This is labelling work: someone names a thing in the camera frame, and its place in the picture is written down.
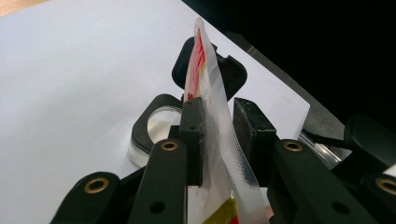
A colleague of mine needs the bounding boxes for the wooden table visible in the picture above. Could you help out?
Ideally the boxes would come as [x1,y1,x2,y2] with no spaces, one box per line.
[0,0,48,17]

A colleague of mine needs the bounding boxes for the dark rounded object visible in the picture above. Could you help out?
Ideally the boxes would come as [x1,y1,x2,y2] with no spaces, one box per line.
[330,115,396,175]

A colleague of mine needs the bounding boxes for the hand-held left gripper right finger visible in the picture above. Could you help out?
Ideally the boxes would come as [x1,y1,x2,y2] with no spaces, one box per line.
[233,97,279,188]

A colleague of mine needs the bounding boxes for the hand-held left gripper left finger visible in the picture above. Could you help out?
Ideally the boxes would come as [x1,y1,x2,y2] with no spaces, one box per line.
[178,96,206,188]

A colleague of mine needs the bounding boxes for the clear jar with black lid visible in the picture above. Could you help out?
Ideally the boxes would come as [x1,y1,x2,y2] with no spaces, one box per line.
[128,36,248,167]

